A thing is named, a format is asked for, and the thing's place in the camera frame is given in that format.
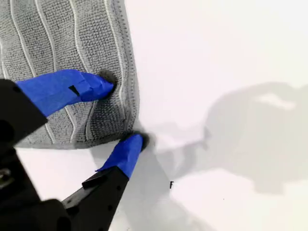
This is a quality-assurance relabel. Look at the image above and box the grey striped towel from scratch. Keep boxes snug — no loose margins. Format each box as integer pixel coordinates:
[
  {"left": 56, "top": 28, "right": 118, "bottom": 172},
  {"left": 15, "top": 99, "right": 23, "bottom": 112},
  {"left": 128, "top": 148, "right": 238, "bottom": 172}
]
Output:
[{"left": 0, "top": 0, "right": 141, "bottom": 150}]

